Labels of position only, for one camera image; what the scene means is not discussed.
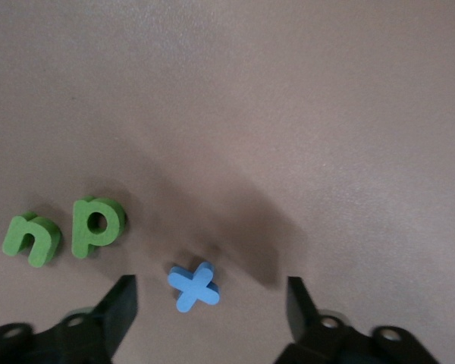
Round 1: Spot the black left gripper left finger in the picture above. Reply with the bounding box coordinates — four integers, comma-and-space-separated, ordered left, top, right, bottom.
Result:
0, 275, 140, 364

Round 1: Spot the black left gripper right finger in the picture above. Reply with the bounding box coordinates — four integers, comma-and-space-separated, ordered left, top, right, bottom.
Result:
275, 276, 441, 364

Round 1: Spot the blue lowercase letter x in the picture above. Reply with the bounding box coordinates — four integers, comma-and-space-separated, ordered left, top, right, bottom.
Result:
167, 261, 221, 315

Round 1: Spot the green lowercase letter p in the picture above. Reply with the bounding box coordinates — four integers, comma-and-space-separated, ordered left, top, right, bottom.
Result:
71, 194, 130, 261

